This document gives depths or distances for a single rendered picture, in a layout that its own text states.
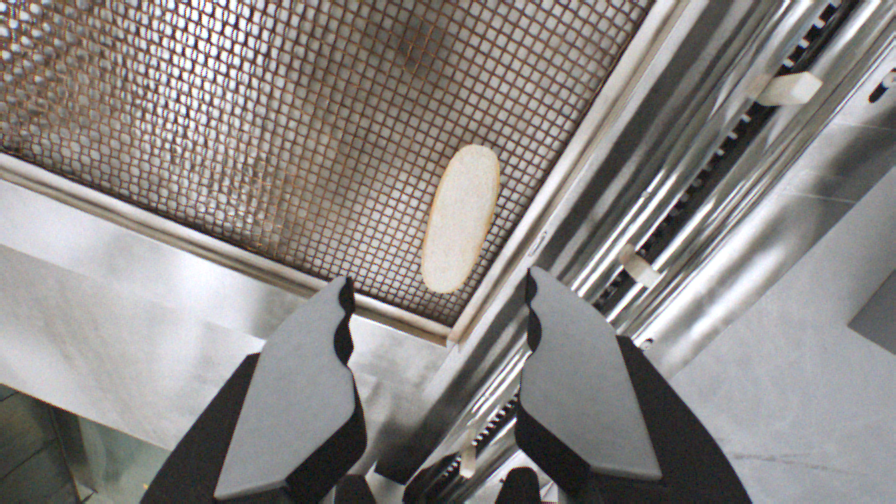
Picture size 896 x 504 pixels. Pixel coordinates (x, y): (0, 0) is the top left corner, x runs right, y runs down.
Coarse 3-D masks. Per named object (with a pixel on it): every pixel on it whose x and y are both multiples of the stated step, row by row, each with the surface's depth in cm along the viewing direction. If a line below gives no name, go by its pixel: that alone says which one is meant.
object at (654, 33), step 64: (0, 0) 13; (64, 0) 13; (320, 0) 14; (448, 0) 14; (64, 64) 14; (192, 64) 15; (256, 64) 15; (448, 64) 15; (576, 64) 15; (640, 64) 15; (0, 128) 15; (64, 128) 16; (320, 128) 16; (512, 128) 16; (64, 192) 17; (512, 192) 18; (192, 256) 18; (256, 256) 19; (384, 256) 20; (512, 256) 20; (384, 320) 21
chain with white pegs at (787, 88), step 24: (840, 0) 16; (816, 24) 16; (792, 72) 17; (768, 96) 17; (792, 96) 16; (744, 120) 19; (696, 192) 21; (672, 216) 22; (648, 240) 23; (648, 264) 22; (504, 408) 32
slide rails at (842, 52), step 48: (816, 0) 15; (864, 0) 15; (768, 48) 16; (864, 48) 16; (816, 96) 17; (720, 144) 19; (768, 144) 18; (672, 192) 20; (720, 192) 20; (624, 240) 22; (672, 240) 22; (480, 432) 32; (432, 480) 37
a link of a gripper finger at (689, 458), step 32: (640, 352) 8; (640, 384) 7; (672, 416) 6; (672, 448) 5; (704, 448) 5; (608, 480) 5; (640, 480) 5; (672, 480) 5; (704, 480) 5; (736, 480) 5
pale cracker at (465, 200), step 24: (456, 168) 16; (480, 168) 16; (456, 192) 17; (480, 192) 17; (432, 216) 18; (456, 216) 17; (480, 216) 17; (432, 240) 18; (456, 240) 18; (480, 240) 18; (432, 264) 19; (456, 264) 19; (432, 288) 20; (456, 288) 20
